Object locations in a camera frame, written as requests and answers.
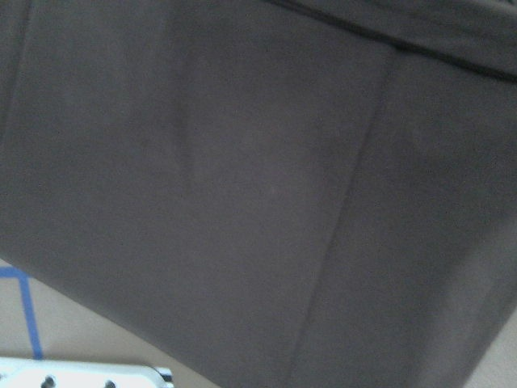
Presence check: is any white pedestal column base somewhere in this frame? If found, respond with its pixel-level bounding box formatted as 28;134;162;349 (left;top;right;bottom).
1;357;174;388

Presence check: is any brown t-shirt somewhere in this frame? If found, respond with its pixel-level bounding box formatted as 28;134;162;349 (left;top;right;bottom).
1;1;516;387

